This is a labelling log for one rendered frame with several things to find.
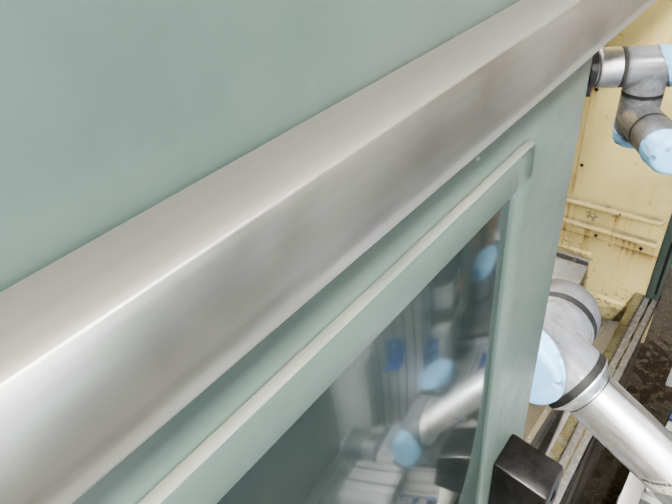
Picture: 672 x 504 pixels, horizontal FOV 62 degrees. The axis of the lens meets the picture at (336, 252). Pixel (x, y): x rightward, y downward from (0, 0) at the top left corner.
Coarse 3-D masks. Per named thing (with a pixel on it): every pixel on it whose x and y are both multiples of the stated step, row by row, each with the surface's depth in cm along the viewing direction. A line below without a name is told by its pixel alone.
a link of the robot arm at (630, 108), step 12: (624, 96) 109; (636, 96) 107; (660, 96) 107; (624, 108) 110; (636, 108) 108; (648, 108) 106; (624, 120) 109; (636, 120) 105; (612, 132) 116; (624, 132) 109; (624, 144) 113
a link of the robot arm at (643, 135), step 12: (648, 120) 103; (660, 120) 101; (636, 132) 104; (648, 132) 101; (660, 132) 99; (636, 144) 104; (648, 144) 99; (660, 144) 97; (648, 156) 99; (660, 156) 98; (660, 168) 99
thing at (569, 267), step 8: (560, 256) 198; (568, 256) 196; (576, 256) 194; (560, 264) 197; (568, 264) 196; (576, 264) 195; (584, 264) 194; (560, 272) 196; (568, 272) 195; (576, 272) 194; (584, 272) 193; (568, 280) 193; (576, 280) 192; (584, 280) 197
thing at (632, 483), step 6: (630, 474) 117; (630, 480) 116; (636, 480) 116; (624, 486) 115; (630, 486) 115; (636, 486) 115; (642, 486) 115; (624, 492) 114; (630, 492) 114; (636, 492) 114; (642, 492) 114; (618, 498) 114; (624, 498) 113; (630, 498) 113; (636, 498) 113; (642, 498) 114; (648, 498) 114; (654, 498) 114
